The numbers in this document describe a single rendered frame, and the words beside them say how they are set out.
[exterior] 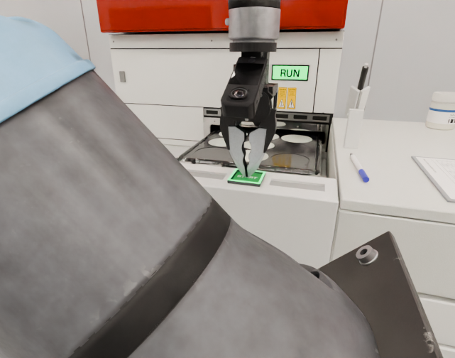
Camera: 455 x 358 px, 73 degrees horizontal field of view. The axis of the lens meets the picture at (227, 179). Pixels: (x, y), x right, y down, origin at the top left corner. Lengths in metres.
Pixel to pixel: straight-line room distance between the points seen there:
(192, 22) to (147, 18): 0.16
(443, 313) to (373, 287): 0.42
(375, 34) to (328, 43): 1.52
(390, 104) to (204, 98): 1.75
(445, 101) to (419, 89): 1.63
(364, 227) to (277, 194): 0.14
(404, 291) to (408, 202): 0.34
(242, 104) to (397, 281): 0.28
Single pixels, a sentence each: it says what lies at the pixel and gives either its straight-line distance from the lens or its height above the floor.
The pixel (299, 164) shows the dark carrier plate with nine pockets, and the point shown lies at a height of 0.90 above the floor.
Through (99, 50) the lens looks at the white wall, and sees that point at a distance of 3.21.
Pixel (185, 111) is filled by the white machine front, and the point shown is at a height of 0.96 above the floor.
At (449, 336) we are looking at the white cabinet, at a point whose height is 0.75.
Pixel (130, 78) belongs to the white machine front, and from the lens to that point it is 1.27.
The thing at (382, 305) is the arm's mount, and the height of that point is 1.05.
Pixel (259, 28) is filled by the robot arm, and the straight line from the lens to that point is 0.47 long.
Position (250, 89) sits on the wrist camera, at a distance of 0.42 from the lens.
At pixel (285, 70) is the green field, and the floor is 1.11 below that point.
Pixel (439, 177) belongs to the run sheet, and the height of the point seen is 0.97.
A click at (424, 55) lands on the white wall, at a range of 2.63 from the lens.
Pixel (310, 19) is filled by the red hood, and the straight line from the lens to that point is 1.01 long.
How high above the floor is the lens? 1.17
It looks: 23 degrees down
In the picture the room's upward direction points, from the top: straight up
